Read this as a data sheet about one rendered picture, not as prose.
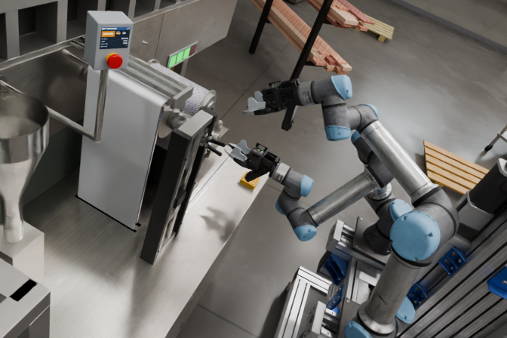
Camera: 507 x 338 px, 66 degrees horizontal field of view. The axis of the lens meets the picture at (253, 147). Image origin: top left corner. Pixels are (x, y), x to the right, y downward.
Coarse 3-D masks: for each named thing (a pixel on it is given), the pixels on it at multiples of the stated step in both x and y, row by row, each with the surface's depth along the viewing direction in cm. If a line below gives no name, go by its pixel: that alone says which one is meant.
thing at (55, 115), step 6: (0, 78) 94; (6, 78) 95; (0, 84) 94; (6, 84) 94; (6, 90) 94; (12, 90) 93; (18, 90) 94; (48, 108) 92; (54, 114) 91; (60, 114) 92; (60, 120) 91; (66, 120) 91; (72, 126) 91; (78, 126) 91; (78, 132) 91; (84, 132) 90; (90, 132) 90; (90, 138) 90
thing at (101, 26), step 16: (96, 16) 71; (112, 16) 73; (96, 32) 71; (112, 32) 73; (128, 32) 75; (96, 48) 73; (112, 48) 75; (128, 48) 77; (96, 64) 75; (112, 64) 75
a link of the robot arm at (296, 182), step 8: (288, 176) 148; (296, 176) 148; (304, 176) 149; (288, 184) 148; (296, 184) 147; (304, 184) 147; (312, 184) 148; (288, 192) 151; (296, 192) 149; (304, 192) 148
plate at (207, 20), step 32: (224, 0) 197; (160, 32) 154; (192, 32) 182; (224, 32) 220; (32, 64) 102; (64, 64) 113; (160, 64) 168; (32, 96) 107; (64, 96) 120; (64, 128) 128
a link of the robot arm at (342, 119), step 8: (336, 104) 117; (344, 104) 118; (328, 112) 118; (336, 112) 117; (344, 112) 118; (352, 112) 121; (328, 120) 118; (336, 120) 117; (344, 120) 118; (352, 120) 120; (360, 120) 123; (328, 128) 119; (336, 128) 117; (344, 128) 118; (352, 128) 123; (328, 136) 120; (336, 136) 118; (344, 136) 118
